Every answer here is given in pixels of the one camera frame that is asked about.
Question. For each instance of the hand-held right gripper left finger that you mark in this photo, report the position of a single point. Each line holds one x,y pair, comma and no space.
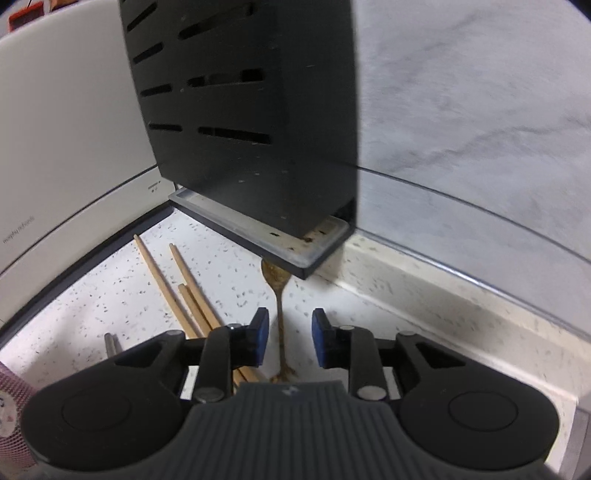
259,337

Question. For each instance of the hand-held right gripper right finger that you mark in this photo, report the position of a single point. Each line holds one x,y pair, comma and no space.
322,337

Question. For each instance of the golden spoon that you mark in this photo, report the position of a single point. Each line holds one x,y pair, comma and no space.
279,314

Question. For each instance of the wooden chopstick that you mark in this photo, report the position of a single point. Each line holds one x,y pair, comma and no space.
194,307
189,277
157,272

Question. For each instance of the pink mesh utensil holder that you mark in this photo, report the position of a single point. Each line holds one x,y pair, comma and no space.
16,383

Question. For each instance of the grey knife block tray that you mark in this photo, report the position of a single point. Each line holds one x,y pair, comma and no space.
295,251

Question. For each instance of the black knife block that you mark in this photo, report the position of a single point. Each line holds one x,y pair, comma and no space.
240,115

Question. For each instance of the white countertop appliance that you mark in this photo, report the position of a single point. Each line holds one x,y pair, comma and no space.
69,138

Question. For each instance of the red plastic block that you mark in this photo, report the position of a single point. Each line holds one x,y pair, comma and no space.
25,18

